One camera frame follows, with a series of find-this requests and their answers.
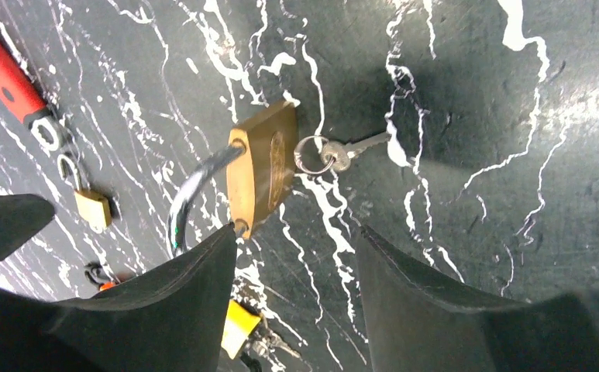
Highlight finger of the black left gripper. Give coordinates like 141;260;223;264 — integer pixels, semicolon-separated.
0;194;56;261

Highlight silver keys on ring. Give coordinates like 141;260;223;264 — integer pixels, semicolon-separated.
293;132;391;175

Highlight red handled adjustable wrench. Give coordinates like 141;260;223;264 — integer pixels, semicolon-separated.
0;43;66;151

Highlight small brass padlock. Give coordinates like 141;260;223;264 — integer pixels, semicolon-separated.
57;153;112;233

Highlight orange black padlock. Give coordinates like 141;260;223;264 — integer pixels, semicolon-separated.
84;262;127;291

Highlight yellow padlock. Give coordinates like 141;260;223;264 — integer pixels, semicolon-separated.
220;299;303;372

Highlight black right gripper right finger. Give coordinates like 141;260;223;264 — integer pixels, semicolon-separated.
356;226;599;371

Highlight large brass padlock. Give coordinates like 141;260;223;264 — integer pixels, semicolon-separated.
166;100;298;256

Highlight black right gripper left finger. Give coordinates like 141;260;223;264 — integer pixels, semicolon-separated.
0;225;237;371

